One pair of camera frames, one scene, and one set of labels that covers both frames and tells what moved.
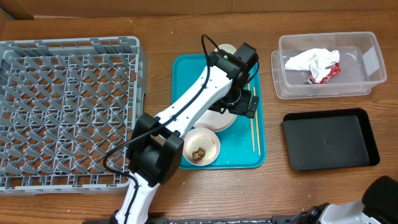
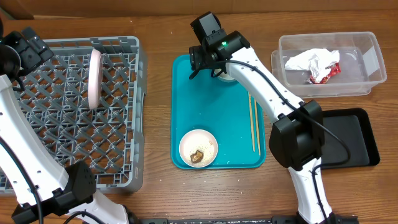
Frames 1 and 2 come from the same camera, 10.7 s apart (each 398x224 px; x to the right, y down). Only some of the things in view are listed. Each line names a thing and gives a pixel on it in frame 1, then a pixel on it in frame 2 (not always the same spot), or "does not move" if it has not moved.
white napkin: [315, 60] does not move
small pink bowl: [201, 146] does not move
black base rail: [262, 219] does not move
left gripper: [242, 106] to [17, 43]
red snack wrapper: [334, 69] does not move
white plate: [216, 121] to [95, 70]
